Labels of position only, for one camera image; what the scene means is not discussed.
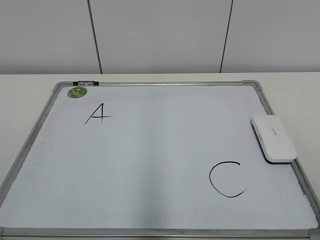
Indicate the white rectangular board eraser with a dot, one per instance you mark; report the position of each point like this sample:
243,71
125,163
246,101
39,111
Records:
275,142

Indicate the white aluminium-framed whiteboard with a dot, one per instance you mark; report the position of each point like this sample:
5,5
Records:
147,160

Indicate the black whiteboard hanging clip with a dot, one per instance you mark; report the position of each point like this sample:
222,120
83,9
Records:
85,83

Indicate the round green magnet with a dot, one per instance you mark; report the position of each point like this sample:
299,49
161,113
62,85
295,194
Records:
77,92

